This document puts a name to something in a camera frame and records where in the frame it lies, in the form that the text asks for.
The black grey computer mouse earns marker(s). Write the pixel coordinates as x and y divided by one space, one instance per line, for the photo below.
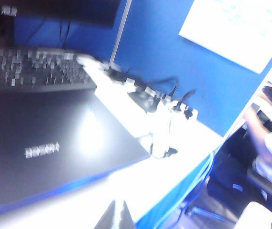
145 101

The paper wall poster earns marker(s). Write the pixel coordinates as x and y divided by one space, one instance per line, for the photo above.
233 31

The silver partition corner post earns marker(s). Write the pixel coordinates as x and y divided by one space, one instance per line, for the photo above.
119 31

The black Hasee laptop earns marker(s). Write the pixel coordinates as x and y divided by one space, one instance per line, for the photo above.
54 143

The person's bare forearm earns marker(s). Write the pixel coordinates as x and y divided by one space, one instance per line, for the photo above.
257 133

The white partition end post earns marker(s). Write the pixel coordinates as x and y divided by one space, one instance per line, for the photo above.
245 108

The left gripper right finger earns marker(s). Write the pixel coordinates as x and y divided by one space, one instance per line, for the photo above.
126 219

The dark blue office chair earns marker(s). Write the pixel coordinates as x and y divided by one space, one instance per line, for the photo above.
233 167

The black computer keyboard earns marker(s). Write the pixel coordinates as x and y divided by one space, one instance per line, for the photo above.
31 71

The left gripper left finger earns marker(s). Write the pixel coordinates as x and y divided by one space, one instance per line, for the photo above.
108 219

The black ASUS monitor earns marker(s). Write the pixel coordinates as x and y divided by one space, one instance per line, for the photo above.
66 12

